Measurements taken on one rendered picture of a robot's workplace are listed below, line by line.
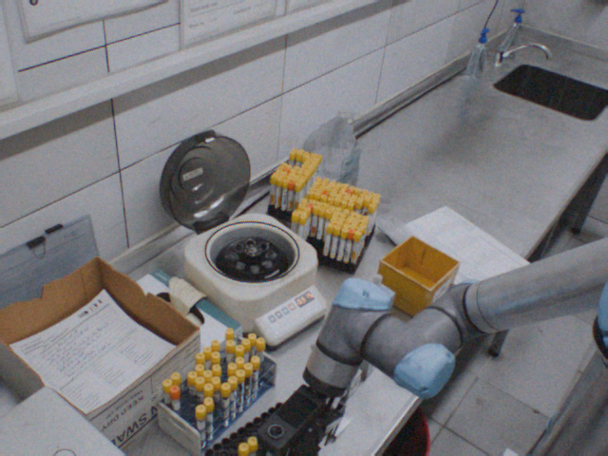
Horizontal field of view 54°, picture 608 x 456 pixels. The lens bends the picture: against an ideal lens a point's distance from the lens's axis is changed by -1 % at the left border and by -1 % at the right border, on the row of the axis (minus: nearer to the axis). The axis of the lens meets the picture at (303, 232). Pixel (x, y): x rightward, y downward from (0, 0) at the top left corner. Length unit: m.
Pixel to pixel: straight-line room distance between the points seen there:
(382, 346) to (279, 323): 0.43
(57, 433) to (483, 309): 0.56
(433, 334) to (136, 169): 0.72
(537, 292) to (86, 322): 0.81
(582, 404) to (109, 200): 0.94
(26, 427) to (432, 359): 0.50
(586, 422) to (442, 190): 1.19
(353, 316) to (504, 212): 0.98
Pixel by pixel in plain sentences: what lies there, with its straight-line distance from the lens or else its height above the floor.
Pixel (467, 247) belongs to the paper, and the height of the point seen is 0.89.
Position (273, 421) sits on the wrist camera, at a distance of 0.89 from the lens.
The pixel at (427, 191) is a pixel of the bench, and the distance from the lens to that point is 1.76.
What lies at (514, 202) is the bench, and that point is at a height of 0.88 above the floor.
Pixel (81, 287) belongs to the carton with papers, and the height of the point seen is 0.98.
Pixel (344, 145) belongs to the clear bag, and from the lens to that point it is 1.64.
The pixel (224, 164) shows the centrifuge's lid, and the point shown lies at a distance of 1.37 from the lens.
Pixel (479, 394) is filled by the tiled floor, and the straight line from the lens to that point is 2.43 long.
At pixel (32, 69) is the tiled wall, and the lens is 1.07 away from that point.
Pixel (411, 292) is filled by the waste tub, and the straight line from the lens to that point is 1.31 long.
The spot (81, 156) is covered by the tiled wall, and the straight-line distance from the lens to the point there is 1.18.
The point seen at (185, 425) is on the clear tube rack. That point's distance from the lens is 1.04.
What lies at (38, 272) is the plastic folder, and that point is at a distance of 1.22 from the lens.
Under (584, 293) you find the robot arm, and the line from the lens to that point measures 0.76.
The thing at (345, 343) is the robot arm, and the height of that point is 1.17.
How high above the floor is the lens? 1.81
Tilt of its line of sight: 38 degrees down
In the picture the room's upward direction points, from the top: 7 degrees clockwise
